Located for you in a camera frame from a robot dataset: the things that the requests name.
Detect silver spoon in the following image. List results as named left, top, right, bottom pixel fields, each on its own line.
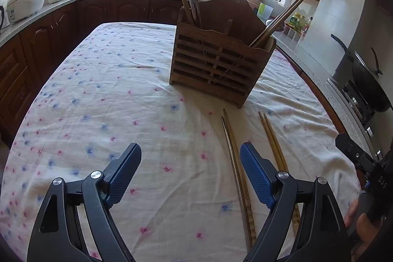
left=267, top=19, right=280, bottom=32

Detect person's right hand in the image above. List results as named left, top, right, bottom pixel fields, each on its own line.
left=344, top=199, right=382, bottom=247

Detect gas stove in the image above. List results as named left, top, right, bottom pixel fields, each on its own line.
left=326, top=78, right=381, bottom=156

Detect black wok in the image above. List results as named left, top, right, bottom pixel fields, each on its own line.
left=330, top=34, right=392, bottom=112

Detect white floral tablecloth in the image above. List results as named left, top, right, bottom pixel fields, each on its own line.
left=1, top=23, right=360, bottom=261

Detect oil bottles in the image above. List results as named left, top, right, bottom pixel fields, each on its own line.
left=288, top=12, right=313, bottom=35

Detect wooden utensil holder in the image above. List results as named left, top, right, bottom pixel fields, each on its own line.
left=169, top=0, right=276, bottom=108

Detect green lid white container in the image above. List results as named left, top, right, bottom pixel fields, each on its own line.
left=256, top=3, right=273, bottom=21

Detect white red rice cooker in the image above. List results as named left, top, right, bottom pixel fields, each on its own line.
left=7, top=0, right=45, bottom=24

